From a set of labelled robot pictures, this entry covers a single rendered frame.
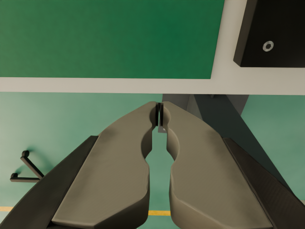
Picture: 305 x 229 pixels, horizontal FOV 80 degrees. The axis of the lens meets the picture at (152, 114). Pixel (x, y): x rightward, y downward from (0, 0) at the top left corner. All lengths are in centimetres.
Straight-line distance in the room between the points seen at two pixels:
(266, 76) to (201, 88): 7
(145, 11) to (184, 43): 5
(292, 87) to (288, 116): 111
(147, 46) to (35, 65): 13
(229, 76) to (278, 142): 128
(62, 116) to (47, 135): 21
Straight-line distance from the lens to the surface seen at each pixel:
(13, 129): 153
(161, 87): 22
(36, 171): 164
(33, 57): 24
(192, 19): 20
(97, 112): 117
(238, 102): 115
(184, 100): 107
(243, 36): 20
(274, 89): 26
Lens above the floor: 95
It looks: 57 degrees down
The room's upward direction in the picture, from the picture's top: 177 degrees counter-clockwise
